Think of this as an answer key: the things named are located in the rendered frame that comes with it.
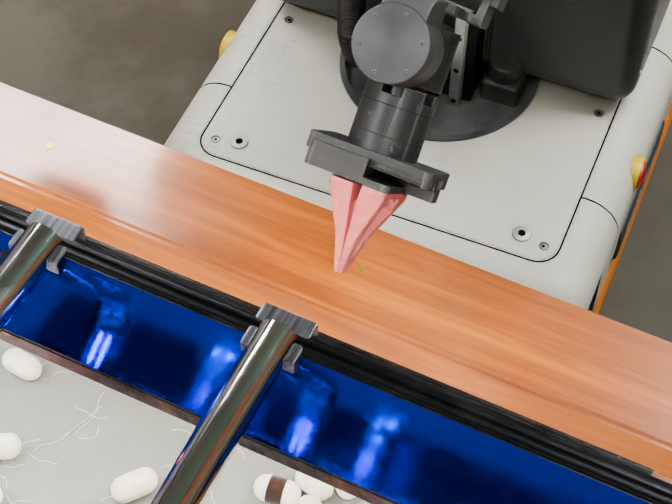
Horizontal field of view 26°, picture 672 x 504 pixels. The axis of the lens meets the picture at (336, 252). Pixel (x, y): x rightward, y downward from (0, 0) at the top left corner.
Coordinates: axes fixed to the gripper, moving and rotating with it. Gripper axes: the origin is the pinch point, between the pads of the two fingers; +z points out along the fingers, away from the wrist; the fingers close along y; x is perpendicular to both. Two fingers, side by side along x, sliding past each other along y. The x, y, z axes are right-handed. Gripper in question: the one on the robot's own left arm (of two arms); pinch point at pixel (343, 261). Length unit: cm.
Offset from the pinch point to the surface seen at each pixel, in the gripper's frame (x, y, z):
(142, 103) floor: 109, -71, 5
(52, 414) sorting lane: -3.1, -18.1, 20.0
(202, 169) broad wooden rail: 12.6, -18.6, -1.1
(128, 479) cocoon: -6.8, -8.7, 21.0
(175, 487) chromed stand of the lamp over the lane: -42.5, 7.2, 7.0
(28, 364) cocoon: -3.1, -21.5, 17.0
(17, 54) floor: 109, -95, 5
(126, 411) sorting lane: -1.1, -12.9, 17.9
